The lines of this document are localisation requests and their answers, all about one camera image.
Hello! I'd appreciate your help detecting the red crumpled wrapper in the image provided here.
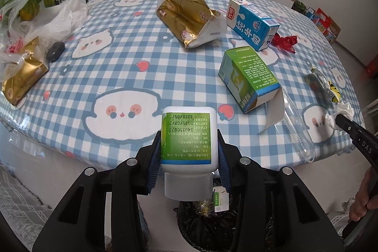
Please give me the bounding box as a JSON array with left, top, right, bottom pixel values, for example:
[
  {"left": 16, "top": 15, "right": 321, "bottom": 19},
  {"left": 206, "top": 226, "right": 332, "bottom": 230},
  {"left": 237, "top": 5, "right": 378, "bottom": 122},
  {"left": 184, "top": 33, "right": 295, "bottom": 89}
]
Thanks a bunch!
[{"left": 272, "top": 34, "right": 298, "bottom": 54}]

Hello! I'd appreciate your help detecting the small white and green box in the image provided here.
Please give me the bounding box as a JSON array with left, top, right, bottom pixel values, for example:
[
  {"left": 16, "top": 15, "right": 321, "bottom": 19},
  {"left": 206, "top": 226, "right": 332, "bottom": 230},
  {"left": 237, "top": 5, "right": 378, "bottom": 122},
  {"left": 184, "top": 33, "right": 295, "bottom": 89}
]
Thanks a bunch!
[{"left": 212, "top": 185, "right": 230, "bottom": 214}]

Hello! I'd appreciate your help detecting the green cardboard box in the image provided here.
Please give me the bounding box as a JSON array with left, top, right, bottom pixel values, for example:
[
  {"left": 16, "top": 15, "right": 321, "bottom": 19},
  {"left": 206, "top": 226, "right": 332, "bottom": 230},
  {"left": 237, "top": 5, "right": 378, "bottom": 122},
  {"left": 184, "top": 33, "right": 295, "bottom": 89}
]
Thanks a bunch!
[{"left": 218, "top": 46, "right": 286, "bottom": 132}]

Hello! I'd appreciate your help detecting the small gold candy wrapper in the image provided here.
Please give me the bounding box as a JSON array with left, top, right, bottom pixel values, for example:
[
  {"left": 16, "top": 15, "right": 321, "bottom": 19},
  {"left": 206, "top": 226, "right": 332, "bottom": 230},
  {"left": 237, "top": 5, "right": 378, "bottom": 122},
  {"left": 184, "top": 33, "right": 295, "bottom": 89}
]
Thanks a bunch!
[{"left": 194, "top": 200, "right": 212, "bottom": 216}]

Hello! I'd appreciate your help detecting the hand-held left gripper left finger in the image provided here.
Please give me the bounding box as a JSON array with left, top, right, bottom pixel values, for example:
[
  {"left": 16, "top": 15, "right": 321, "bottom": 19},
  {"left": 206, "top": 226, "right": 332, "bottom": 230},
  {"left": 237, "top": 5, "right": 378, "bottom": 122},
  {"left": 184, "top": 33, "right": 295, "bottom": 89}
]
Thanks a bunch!
[{"left": 32, "top": 129, "right": 162, "bottom": 252}]

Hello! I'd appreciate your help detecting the clear plastic tube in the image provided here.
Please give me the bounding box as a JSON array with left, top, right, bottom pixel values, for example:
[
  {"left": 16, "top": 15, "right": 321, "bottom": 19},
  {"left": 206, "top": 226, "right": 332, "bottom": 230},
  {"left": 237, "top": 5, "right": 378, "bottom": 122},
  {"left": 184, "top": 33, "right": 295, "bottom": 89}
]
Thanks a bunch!
[{"left": 282, "top": 89, "right": 315, "bottom": 164}]

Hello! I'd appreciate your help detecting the black oval object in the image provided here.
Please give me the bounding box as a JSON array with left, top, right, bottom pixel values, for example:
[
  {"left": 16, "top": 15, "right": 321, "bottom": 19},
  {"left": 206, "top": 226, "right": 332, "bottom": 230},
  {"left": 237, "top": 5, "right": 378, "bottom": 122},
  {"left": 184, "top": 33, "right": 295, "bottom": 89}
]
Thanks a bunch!
[{"left": 46, "top": 41, "right": 66, "bottom": 62}]

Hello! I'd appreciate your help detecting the dark green object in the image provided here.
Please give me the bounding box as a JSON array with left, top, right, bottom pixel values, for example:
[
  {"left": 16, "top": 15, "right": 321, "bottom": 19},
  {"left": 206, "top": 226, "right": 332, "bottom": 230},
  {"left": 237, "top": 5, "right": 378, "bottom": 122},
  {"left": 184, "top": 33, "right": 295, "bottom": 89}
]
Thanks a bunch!
[{"left": 291, "top": 0, "right": 308, "bottom": 14}]

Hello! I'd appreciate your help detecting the white plastic bag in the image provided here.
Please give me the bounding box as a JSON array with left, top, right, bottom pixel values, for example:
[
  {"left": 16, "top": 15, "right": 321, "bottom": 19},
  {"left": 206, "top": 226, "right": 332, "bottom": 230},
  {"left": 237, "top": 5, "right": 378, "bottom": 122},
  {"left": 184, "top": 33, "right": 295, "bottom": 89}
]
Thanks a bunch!
[{"left": 28, "top": 0, "right": 89, "bottom": 46}]

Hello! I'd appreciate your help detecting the person's right hand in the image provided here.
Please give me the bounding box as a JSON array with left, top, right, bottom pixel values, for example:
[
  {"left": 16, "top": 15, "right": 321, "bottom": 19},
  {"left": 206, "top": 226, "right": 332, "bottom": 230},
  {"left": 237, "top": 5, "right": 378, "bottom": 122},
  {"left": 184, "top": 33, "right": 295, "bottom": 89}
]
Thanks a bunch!
[{"left": 348, "top": 166, "right": 378, "bottom": 222}]

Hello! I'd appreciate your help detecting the large gold foil bag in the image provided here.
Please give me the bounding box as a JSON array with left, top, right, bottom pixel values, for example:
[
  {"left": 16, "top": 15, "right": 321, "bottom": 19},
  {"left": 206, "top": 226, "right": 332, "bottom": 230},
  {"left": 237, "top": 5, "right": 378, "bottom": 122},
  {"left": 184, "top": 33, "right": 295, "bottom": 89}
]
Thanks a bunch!
[{"left": 155, "top": 0, "right": 228, "bottom": 51}]

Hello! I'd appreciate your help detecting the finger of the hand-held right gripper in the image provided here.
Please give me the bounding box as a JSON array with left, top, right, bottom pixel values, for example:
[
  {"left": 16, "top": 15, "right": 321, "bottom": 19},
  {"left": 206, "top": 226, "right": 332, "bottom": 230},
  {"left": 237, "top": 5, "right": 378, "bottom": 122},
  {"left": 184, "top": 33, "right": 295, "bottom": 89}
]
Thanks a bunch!
[{"left": 335, "top": 113, "right": 366, "bottom": 142}]

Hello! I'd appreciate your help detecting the blue checked tablecloth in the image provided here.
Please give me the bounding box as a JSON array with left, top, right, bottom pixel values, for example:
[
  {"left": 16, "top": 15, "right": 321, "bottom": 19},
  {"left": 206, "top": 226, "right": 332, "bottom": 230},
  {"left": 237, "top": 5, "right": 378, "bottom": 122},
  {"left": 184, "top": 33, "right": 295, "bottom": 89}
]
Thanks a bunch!
[{"left": 0, "top": 0, "right": 370, "bottom": 167}]

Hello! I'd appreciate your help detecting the blue and white milk carton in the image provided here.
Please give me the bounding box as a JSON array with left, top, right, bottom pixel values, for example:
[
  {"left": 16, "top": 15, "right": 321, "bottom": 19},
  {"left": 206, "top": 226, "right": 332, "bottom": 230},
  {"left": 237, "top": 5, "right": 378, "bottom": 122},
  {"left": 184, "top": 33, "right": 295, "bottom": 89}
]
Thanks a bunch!
[{"left": 226, "top": 0, "right": 280, "bottom": 52}]

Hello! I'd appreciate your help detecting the white bottle with green label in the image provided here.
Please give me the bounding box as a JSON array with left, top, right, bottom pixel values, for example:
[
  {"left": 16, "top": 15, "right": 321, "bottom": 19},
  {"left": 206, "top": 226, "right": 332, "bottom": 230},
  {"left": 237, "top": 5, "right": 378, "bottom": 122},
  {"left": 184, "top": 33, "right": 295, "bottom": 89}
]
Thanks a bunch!
[{"left": 160, "top": 106, "right": 219, "bottom": 201}]

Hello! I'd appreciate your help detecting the white tissue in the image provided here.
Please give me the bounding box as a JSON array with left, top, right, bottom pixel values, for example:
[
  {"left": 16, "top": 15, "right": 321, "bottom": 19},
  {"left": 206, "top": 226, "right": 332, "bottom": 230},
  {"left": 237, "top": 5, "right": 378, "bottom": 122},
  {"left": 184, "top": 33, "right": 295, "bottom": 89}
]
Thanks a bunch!
[{"left": 325, "top": 102, "right": 355, "bottom": 132}]

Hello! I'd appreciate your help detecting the yellow and black wrapper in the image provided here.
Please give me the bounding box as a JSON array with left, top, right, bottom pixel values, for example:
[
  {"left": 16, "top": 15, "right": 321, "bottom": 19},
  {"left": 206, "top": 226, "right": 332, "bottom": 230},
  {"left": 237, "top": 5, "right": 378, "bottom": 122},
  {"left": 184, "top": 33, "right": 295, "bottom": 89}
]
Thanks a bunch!
[{"left": 310, "top": 66, "right": 342, "bottom": 104}]

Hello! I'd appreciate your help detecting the stack of colourful boxes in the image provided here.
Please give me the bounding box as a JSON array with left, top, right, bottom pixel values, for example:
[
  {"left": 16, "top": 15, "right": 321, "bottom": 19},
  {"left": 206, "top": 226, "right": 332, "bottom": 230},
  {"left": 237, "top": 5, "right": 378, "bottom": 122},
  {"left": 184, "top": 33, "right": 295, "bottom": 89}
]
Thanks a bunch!
[{"left": 305, "top": 7, "right": 341, "bottom": 45}]

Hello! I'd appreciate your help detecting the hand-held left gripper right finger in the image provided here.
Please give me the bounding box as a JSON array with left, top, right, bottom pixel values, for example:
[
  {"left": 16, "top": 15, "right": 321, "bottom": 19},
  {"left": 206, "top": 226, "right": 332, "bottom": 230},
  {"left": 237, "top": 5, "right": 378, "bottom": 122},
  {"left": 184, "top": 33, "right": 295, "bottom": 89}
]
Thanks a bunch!
[{"left": 217, "top": 128, "right": 346, "bottom": 252}]

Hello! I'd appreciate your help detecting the small gold foil bag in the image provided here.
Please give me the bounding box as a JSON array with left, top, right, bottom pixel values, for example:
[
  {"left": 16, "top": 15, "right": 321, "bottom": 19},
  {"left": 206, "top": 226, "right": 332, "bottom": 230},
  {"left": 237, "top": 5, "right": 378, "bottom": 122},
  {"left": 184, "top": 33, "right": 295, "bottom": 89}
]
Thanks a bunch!
[{"left": 1, "top": 36, "right": 49, "bottom": 107}]

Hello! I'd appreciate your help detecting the bin with black bag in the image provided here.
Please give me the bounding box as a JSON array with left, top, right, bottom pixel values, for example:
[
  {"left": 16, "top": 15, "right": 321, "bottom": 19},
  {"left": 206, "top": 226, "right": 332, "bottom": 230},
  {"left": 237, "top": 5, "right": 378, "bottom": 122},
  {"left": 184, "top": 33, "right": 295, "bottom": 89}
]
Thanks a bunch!
[{"left": 174, "top": 178, "right": 246, "bottom": 252}]

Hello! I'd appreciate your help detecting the grey patterned rug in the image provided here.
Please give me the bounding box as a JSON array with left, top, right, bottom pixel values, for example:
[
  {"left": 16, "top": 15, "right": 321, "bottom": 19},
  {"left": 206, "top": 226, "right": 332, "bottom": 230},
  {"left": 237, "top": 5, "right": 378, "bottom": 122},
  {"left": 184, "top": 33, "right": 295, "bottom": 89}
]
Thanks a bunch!
[{"left": 0, "top": 165, "right": 57, "bottom": 230}]

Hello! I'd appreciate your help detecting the clear plastic bag red print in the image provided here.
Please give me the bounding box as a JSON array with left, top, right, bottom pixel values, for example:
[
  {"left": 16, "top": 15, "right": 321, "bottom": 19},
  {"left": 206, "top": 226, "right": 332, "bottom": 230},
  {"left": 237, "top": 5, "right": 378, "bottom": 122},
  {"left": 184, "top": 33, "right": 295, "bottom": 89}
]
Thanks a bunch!
[{"left": 0, "top": 0, "right": 49, "bottom": 84}]

